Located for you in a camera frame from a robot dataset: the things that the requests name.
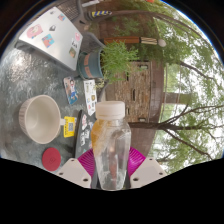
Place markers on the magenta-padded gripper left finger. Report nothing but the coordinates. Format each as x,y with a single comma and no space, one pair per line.
75,171

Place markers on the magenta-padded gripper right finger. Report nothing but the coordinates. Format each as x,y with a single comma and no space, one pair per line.
148,170

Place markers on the clear plastic bottle white cap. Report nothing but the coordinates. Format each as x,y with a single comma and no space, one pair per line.
111,156

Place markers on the flat round red coaster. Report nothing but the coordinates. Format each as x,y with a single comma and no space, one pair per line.
51,160

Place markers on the black laptop with stickers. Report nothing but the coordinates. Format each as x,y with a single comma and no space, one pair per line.
80,140

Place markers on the yellow card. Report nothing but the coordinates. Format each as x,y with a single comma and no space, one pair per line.
69,126

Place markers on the forked dark-trunk tree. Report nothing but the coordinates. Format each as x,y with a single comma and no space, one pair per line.
156,125

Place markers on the white ribbed ceramic mug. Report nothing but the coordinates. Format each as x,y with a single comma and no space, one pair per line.
40,118

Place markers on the white sticker sheet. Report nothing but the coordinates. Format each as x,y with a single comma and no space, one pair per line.
90,96

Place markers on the blue photo card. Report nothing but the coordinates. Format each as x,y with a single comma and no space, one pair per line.
70,90

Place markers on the green plant in blue pot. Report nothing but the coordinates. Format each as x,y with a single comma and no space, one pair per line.
90,65

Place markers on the silver laptop with stickers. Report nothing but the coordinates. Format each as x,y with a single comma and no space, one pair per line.
50,36

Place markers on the leaning thin-trunk tree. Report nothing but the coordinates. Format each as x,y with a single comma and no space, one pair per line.
150,15

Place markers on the blue yellow striped bollard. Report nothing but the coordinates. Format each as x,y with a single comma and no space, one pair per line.
101,13

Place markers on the wooden lamp post globe top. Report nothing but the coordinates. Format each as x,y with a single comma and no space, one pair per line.
121,40

